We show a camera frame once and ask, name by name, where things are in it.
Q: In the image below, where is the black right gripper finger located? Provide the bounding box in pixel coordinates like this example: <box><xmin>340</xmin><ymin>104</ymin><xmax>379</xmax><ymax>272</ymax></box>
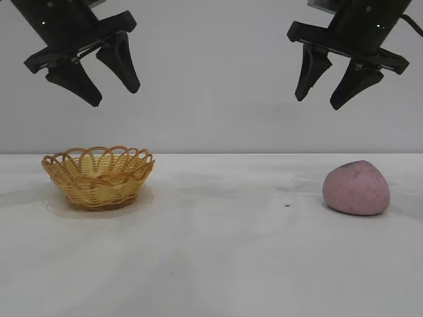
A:
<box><xmin>329</xmin><ymin>60</ymin><xmax>384</xmax><ymax>111</ymax></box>
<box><xmin>295</xmin><ymin>44</ymin><xmax>332</xmax><ymax>102</ymax></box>

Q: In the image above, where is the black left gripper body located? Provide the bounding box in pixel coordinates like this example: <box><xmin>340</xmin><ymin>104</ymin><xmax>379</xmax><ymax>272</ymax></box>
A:
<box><xmin>6</xmin><ymin>0</ymin><xmax>137</xmax><ymax>74</ymax></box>

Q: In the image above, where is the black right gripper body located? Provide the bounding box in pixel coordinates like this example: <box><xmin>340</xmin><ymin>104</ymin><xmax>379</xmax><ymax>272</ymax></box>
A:
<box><xmin>286</xmin><ymin>0</ymin><xmax>410</xmax><ymax>74</ymax></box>

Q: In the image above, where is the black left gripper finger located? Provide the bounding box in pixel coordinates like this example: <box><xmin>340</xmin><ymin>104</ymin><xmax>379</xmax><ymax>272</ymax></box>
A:
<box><xmin>95</xmin><ymin>32</ymin><xmax>141</xmax><ymax>94</ymax></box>
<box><xmin>45</xmin><ymin>61</ymin><xmax>102</xmax><ymax>108</ymax></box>

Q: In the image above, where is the yellow woven wicker basket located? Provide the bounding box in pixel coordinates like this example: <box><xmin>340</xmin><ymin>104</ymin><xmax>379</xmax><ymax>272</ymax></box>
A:
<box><xmin>41</xmin><ymin>145</ymin><xmax>156</xmax><ymax>211</ymax></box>

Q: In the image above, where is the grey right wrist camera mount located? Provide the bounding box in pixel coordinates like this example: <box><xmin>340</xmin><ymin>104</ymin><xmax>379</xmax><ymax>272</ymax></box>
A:
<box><xmin>307</xmin><ymin>0</ymin><xmax>335</xmax><ymax>15</ymax></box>

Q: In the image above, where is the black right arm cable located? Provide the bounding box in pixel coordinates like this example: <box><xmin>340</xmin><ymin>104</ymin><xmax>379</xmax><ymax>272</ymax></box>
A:
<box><xmin>401</xmin><ymin>13</ymin><xmax>423</xmax><ymax>36</ymax></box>

